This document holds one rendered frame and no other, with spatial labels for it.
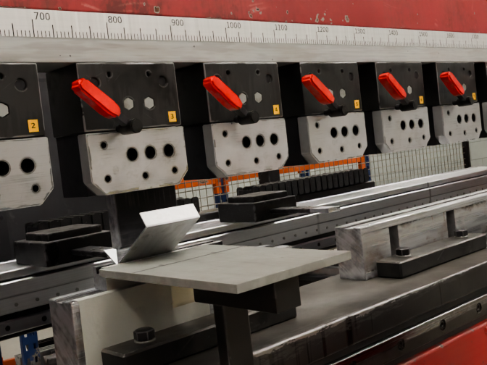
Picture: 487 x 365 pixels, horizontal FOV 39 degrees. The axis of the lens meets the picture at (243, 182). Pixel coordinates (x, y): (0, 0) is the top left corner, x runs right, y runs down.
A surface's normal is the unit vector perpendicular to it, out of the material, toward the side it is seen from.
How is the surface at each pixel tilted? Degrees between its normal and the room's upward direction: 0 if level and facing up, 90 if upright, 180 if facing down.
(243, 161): 90
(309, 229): 90
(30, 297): 90
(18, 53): 90
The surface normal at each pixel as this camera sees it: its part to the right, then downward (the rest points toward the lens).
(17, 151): 0.67, -0.04
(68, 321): -0.73, 0.12
